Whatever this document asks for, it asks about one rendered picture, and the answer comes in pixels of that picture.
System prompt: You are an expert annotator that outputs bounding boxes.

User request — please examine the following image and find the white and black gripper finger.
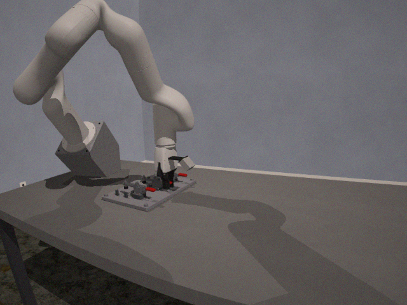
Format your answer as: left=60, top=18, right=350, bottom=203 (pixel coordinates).
left=168, top=168, right=177, bottom=187
left=156, top=162, right=170, bottom=189

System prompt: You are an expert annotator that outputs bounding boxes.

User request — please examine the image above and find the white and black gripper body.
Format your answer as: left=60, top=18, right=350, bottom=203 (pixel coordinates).
left=154, top=144, right=177, bottom=173

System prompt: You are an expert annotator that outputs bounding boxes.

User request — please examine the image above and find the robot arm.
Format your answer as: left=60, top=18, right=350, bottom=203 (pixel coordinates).
left=13, top=0, right=195, bottom=153

